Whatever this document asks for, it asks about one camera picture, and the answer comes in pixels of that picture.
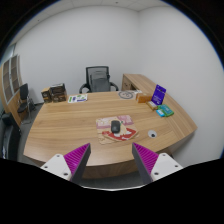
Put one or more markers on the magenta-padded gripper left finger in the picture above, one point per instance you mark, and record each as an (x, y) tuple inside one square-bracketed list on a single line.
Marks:
[(76, 160)]

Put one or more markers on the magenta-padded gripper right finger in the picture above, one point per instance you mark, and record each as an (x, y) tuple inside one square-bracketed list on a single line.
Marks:
[(148, 159)]

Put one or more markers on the black computer mouse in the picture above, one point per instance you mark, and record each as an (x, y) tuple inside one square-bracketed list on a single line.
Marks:
[(115, 127)]

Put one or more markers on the cartoon print mouse pad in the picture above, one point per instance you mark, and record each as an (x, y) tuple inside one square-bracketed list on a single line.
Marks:
[(128, 133)]

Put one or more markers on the light blue small box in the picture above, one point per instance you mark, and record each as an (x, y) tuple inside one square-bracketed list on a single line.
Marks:
[(160, 113)]

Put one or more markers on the teal green box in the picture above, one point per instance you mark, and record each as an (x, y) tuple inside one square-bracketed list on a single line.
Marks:
[(167, 110)]

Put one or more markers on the flat tan box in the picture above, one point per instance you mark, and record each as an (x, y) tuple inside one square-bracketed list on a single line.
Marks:
[(152, 105)]

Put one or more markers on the orange-brown cardboard box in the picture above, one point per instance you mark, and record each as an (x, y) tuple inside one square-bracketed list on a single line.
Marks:
[(144, 98)]

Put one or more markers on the printed white paper sheet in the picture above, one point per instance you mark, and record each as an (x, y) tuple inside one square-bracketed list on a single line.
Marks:
[(77, 98)]

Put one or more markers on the purple card package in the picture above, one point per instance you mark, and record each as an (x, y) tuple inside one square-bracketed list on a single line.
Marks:
[(158, 95)]

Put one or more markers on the large brown carton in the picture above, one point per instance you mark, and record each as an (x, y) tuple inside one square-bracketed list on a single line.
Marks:
[(58, 97)]

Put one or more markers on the round grey disc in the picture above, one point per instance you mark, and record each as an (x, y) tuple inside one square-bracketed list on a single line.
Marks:
[(126, 95)]

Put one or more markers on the black seat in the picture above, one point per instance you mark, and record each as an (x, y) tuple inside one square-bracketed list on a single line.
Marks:
[(8, 136)]

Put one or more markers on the open black box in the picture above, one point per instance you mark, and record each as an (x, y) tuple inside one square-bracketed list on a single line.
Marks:
[(57, 87)]

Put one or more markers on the wooden side desk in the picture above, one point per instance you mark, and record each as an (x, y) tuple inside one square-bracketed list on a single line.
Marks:
[(136, 81)]

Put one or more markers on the small black chair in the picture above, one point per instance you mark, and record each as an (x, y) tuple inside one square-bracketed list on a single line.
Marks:
[(24, 93)]

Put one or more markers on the black mesh office chair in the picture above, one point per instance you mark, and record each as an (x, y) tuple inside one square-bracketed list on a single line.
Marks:
[(88, 73)]

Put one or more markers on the wooden shelf unit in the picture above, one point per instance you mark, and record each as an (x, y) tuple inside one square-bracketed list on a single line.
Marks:
[(10, 83)]

